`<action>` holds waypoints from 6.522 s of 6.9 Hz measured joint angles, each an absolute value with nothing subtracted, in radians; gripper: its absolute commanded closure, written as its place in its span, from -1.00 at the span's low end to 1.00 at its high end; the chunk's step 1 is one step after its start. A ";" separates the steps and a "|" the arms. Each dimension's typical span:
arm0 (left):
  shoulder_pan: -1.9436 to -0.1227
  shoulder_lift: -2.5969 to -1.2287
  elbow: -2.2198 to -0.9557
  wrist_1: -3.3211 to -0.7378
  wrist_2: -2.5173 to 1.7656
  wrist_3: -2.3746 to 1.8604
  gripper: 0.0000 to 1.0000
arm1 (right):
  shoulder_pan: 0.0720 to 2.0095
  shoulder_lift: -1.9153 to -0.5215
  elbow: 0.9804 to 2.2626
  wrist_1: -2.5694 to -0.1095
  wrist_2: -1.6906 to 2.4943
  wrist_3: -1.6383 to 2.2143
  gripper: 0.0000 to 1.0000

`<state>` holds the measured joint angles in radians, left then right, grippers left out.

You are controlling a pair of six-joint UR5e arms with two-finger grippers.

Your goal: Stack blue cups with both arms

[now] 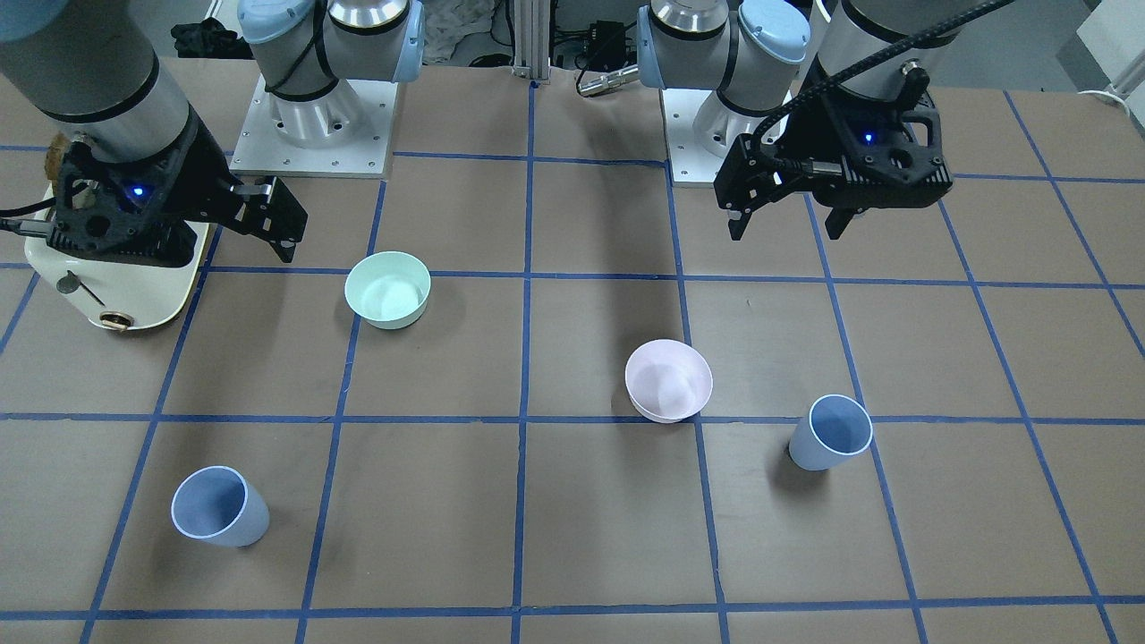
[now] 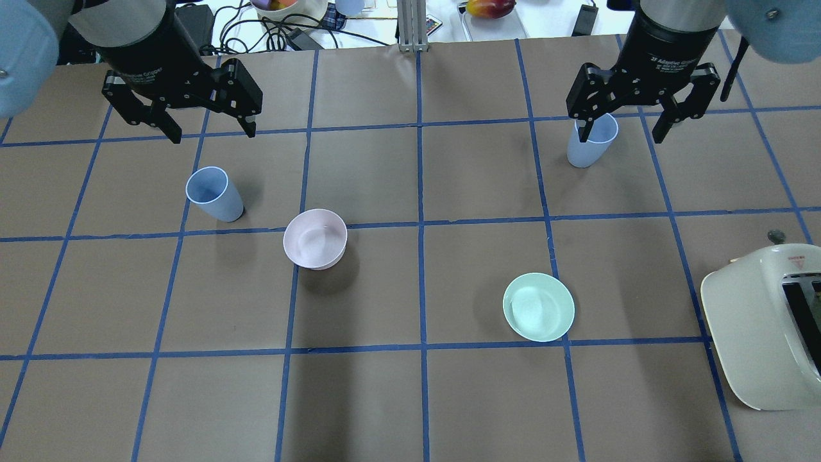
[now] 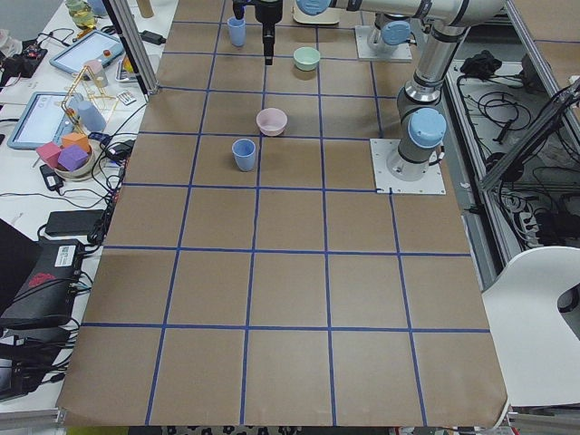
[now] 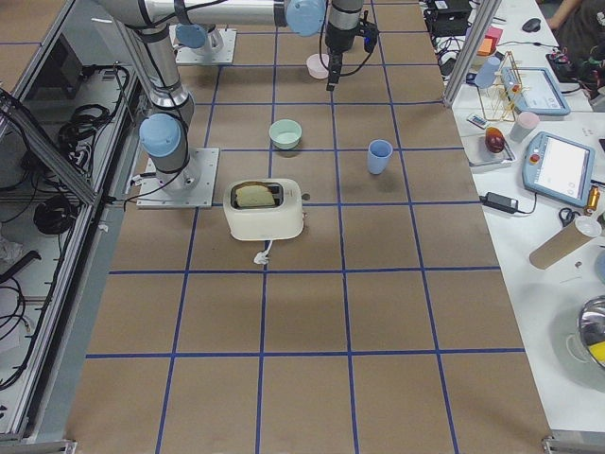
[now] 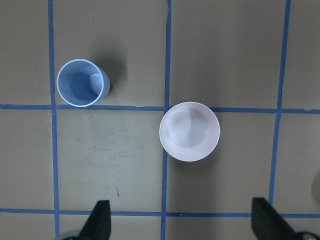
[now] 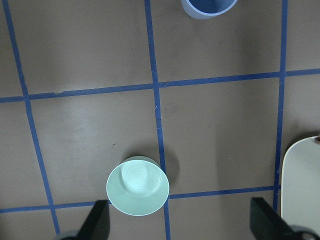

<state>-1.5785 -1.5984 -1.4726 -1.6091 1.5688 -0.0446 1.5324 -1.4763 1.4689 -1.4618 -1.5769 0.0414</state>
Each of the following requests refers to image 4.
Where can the orange sticky notes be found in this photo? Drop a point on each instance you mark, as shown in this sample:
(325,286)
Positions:
(490,41)

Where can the red apple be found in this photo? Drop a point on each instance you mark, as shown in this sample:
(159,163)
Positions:
(494,140)

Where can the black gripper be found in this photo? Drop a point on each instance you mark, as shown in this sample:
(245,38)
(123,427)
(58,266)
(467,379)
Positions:
(339,42)

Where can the black computer mouse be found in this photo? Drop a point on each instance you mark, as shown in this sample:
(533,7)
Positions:
(532,25)

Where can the near teach pendant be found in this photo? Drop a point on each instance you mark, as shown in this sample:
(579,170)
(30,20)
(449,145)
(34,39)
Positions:
(558,168)

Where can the white toaster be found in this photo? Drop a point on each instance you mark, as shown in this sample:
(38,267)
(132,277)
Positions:
(284,220)

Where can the pink bowl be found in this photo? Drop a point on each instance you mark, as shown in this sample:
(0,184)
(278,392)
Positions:
(317,66)

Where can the gold wire rack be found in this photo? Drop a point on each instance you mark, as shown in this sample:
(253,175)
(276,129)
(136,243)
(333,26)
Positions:
(499,102)

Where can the metal tray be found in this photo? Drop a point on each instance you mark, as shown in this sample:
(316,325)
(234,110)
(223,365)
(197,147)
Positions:
(480,157)

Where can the black power adapter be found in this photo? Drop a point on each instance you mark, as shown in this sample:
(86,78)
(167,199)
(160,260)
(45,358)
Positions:
(499,202)

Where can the green bowl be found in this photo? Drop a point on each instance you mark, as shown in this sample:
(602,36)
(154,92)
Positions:
(285,133)

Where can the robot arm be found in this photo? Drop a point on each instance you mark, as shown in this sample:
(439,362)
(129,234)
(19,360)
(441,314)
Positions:
(344,14)
(144,27)

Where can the far teach pendant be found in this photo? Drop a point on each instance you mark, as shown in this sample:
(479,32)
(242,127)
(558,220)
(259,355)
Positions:
(542,94)

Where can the orange cylinder tool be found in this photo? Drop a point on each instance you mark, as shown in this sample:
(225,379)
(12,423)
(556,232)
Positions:
(592,200)

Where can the steel mixing bowl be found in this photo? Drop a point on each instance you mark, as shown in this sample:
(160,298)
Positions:
(586,343)

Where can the blue cup on rack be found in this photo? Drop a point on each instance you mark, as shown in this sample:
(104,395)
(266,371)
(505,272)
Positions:
(486,74)

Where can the white remote control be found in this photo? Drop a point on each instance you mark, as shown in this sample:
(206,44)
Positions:
(478,121)

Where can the bread slice in toaster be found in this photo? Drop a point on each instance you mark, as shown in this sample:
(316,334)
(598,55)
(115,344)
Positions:
(254,196)

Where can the pale pink cup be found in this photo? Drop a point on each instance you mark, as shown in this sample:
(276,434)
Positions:
(525,123)

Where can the aluminium frame post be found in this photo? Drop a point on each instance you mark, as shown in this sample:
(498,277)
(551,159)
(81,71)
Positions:
(483,19)

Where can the blue cup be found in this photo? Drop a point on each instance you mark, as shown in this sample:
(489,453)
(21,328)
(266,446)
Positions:
(379,153)
(486,74)

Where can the cardboard tube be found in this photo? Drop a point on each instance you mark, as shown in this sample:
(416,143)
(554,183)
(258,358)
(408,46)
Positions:
(582,230)

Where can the black scissors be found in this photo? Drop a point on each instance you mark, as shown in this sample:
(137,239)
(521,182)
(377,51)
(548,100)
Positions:
(567,216)

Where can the teach pendant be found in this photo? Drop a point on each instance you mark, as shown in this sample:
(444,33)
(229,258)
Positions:
(558,168)
(542,94)

